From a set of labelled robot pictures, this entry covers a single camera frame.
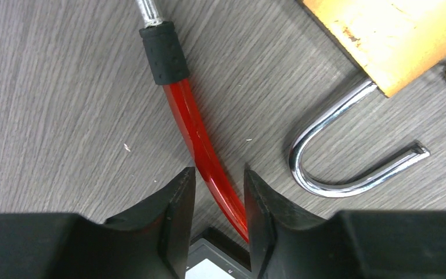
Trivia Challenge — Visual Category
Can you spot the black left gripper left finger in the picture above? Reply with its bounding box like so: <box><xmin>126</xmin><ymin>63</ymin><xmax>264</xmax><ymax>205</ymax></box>
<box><xmin>0</xmin><ymin>167</ymin><xmax>196</xmax><ymax>278</ymax></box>

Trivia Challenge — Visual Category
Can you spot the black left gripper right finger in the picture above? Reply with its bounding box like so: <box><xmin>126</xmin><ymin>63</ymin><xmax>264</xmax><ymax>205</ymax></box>
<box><xmin>244</xmin><ymin>169</ymin><xmax>446</xmax><ymax>278</ymax></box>

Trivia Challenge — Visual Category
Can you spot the red cable lock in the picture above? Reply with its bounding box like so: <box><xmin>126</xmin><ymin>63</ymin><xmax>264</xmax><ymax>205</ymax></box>
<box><xmin>136</xmin><ymin>1</ymin><xmax>249</xmax><ymax>242</ymax></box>

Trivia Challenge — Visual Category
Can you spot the brass padlock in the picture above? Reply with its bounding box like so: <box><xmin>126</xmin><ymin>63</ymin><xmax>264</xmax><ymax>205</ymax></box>
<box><xmin>288</xmin><ymin>1</ymin><xmax>446</xmax><ymax>198</ymax></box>

